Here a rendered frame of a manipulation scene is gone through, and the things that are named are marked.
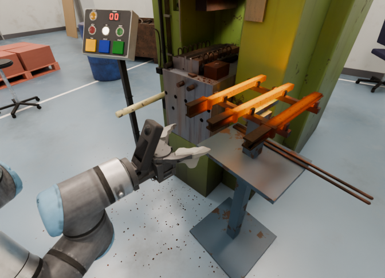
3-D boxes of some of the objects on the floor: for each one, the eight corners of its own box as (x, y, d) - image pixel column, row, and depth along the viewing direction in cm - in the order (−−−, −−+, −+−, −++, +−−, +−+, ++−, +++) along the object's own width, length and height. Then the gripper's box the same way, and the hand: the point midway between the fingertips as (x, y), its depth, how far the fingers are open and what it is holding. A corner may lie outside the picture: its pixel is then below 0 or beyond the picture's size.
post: (140, 155, 193) (113, 31, 129) (137, 153, 195) (110, 30, 131) (142, 153, 196) (118, 30, 132) (140, 151, 198) (116, 29, 134)
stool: (34, 96, 295) (12, 54, 259) (49, 106, 272) (27, 60, 236) (-8, 110, 263) (-40, 63, 227) (4, 122, 239) (-29, 72, 203)
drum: (111, 68, 396) (98, 18, 344) (133, 73, 373) (124, 20, 322) (86, 78, 355) (68, 22, 304) (109, 83, 333) (94, 26, 282)
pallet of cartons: (-15, 94, 301) (-34, 65, 275) (-38, 82, 338) (-57, 55, 312) (64, 70, 388) (55, 46, 362) (39, 63, 424) (28, 40, 398)
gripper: (114, 165, 56) (172, 137, 66) (150, 215, 43) (215, 172, 53) (106, 141, 50) (171, 114, 61) (145, 190, 38) (217, 147, 48)
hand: (192, 133), depth 55 cm, fingers open, 14 cm apart
